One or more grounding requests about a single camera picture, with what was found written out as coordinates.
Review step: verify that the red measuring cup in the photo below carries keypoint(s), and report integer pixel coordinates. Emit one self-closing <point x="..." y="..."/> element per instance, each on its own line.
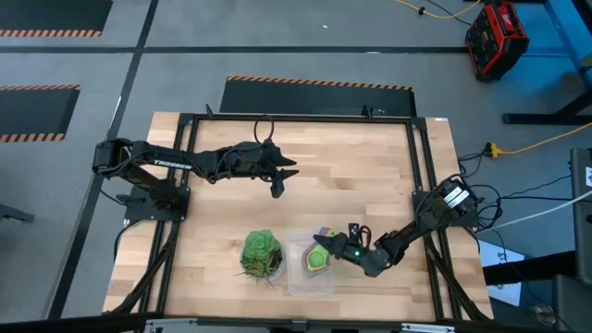
<point x="322" y="230"/>

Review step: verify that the blue black desk frame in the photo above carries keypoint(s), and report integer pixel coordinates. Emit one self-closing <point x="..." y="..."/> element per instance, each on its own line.
<point x="566" y="28"/>

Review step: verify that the red black tool box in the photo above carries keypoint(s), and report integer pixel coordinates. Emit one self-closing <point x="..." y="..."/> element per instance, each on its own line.
<point x="497" y="39"/>

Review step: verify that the dark grey cabinet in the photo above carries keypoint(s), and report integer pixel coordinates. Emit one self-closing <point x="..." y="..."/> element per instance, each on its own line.
<point x="583" y="208"/>

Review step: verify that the white triangle-patterned plant pot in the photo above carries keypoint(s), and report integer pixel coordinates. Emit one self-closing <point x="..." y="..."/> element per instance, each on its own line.
<point x="280" y="272"/>

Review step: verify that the green succulent plant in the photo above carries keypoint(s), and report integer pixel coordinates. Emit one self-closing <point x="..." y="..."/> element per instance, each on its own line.
<point x="260" y="247"/>

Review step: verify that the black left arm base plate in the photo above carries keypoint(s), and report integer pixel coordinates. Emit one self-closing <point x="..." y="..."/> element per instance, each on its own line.
<point x="139" y="213"/>

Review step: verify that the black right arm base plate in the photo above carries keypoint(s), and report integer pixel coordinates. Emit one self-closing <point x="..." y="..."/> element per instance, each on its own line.
<point x="418" y="203"/>

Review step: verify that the black bar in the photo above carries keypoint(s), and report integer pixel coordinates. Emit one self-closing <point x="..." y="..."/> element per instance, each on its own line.
<point x="527" y="270"/>

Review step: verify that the silver black edge rail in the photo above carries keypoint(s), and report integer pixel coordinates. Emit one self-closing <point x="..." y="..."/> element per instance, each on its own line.
<point x="296" y="326"/>

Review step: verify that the clear plastic basket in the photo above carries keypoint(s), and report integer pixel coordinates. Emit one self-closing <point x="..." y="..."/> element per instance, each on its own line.
<point x="296" y="282"/>

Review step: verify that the black aluminium table frame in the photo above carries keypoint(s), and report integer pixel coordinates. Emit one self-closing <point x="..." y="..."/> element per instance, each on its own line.
<point x="324" y="119"/>

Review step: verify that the white paper sheet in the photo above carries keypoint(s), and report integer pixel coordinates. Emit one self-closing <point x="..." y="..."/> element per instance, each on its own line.
<point x="497" y="259"/>

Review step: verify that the grey desk foot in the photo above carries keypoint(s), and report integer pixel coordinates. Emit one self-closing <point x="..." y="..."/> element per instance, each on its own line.
<point x="16" y="213"/>

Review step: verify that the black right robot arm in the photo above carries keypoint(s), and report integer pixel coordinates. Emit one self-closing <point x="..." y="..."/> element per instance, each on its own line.
<point x="416" y="226"/>

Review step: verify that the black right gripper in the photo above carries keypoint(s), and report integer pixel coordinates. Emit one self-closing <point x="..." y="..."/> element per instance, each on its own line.
<point x="361" y="254"/>

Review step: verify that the black hazard-striped floor mat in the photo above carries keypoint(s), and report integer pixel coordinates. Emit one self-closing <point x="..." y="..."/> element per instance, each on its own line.
<point x="393" y="102"/>
<point x="51" y="16"/>
<point x="32" y="113"/>

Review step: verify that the dark grey box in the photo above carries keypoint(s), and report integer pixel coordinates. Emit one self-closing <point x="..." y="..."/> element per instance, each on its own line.
<point x="573" y="305"/>

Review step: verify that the grey round caster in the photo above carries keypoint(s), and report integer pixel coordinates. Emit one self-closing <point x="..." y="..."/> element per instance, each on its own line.
<point x="541" y="313"/>

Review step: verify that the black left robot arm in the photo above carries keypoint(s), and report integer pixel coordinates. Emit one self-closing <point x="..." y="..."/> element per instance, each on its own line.
<point x="171" y="162"/>

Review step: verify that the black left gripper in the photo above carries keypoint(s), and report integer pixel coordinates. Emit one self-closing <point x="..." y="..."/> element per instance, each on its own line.
<point x="250" y="162"/>

